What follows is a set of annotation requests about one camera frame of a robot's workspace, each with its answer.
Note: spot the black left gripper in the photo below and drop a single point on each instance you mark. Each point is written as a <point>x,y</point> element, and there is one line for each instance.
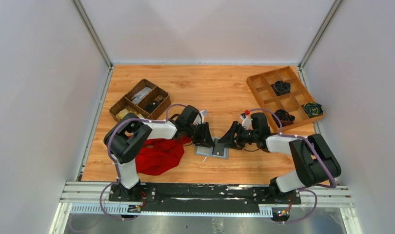
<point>199,133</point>

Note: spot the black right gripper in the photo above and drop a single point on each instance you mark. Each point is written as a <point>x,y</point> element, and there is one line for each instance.
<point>241,135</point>

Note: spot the grey card holder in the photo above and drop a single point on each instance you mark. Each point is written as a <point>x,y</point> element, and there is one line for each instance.
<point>207,152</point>

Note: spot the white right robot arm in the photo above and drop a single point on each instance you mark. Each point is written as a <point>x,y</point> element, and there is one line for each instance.
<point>313,160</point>

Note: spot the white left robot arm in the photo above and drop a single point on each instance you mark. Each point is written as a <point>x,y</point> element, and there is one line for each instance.
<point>126,139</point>

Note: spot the dark grey credit card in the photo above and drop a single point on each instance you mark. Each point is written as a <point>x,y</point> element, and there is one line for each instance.
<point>218,150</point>

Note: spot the grey card in basket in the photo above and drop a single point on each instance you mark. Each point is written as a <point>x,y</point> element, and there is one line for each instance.
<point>140,95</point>

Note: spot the yellow cards in basket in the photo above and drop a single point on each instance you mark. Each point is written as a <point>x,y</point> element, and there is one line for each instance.
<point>121,114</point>

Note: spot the red cloth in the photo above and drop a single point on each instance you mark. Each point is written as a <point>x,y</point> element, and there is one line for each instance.
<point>160,155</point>

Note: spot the dark rolled belt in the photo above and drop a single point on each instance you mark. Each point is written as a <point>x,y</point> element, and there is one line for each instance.
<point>283,118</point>

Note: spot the black item in basket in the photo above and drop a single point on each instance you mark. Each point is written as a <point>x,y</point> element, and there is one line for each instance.
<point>154,104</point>

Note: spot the wooden compartment tray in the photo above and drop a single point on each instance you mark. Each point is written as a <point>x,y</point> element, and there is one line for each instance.
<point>260,86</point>

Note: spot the black rolled belt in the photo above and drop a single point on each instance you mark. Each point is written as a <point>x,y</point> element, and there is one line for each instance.
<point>281,87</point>

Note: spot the brown woven basket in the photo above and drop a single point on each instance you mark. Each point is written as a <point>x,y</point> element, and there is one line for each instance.
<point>145,100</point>

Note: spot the blue yellow rolled tie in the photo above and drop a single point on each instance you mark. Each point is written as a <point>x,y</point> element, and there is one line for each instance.
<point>313,109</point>

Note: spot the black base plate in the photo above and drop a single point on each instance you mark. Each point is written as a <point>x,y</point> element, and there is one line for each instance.
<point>202,198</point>

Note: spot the aluminium frame rail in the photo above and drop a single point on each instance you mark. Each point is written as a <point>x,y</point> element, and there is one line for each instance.
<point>92,198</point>

